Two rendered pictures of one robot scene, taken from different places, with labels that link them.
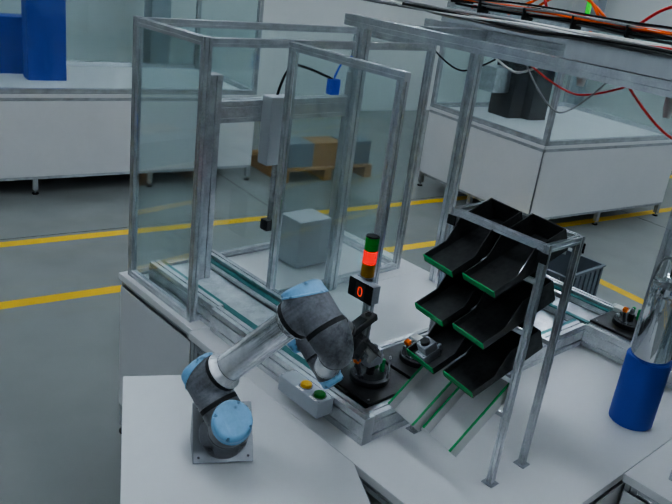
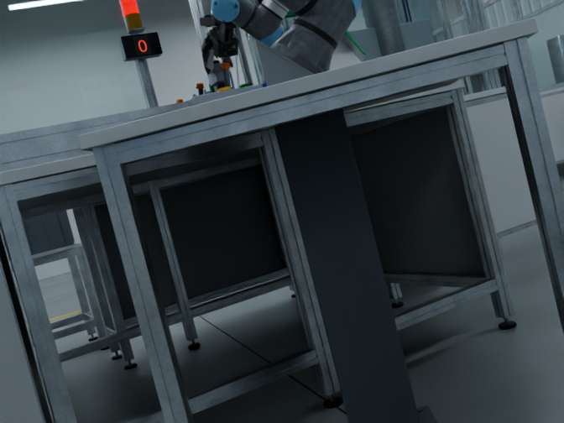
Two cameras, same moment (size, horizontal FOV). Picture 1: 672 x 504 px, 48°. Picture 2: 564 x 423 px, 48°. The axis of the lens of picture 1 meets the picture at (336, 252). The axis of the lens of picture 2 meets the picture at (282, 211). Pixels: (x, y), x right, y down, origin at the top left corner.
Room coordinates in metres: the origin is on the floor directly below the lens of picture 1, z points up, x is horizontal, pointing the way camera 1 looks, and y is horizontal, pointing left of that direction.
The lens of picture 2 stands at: (1.52, 1.74, 0.68)
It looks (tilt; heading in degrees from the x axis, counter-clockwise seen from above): 3 degrees down; 289
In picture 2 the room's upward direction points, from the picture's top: 14 degrees counter-clockwise
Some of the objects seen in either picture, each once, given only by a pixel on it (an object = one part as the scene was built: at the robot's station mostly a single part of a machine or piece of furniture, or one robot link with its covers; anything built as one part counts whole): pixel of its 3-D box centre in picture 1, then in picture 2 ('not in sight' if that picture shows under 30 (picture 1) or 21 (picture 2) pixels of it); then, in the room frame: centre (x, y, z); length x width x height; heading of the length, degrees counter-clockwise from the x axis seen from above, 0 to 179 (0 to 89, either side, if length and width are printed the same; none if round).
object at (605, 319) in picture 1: (631, 316); not in sight; (3.02, -1.32, 1.01); 0.24 x 0.24 x 0.13; 45
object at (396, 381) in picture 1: (368, 380); not in sight; (2.28, -0.17, 0.96); 0.24 x 0.24 x 0.02; 45
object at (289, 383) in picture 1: (305, 393); (227, 102); (2.19, 0.04, 0.93); 0.21 x 0.07 x 0.06; 45
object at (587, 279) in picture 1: (536, 269); (10, 238); (4.16, -1.20, 0.73); 0.62 x 0.42 x 0.23; 45
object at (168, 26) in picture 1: (283, 158); not in sight; (3.33, 0.29, 1.43); 1.25 x 0.53 x 1.13; 135
